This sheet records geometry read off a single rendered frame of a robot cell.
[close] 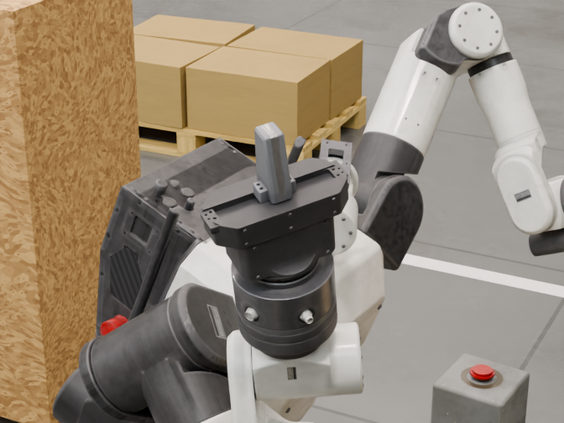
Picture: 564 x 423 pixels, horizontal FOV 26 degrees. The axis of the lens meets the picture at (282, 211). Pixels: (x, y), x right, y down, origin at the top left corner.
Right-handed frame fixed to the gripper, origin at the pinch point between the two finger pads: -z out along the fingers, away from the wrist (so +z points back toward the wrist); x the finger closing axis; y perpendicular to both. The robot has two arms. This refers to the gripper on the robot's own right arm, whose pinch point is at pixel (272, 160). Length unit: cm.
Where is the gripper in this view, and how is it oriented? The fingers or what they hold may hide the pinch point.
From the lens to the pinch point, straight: 96.9
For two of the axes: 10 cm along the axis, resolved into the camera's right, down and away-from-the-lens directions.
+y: 4.2, 5.5, -7.2
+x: 9.0, -3.2, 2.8
